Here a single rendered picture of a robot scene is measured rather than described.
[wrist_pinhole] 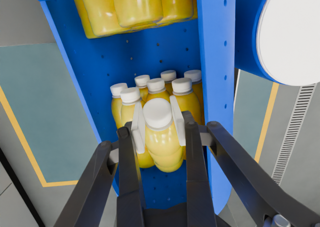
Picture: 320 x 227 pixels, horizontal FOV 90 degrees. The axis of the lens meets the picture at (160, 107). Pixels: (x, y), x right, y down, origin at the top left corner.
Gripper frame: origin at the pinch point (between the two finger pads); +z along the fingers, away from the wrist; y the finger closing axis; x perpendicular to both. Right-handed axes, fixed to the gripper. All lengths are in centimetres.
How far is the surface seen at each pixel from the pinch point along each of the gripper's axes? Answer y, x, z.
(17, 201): -171, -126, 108
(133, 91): -4.2, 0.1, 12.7
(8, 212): -171, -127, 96
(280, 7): 28.0, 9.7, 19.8
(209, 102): 6.7, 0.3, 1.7
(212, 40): 7.6, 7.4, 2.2
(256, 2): 25.1, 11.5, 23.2
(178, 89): 4.4, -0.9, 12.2
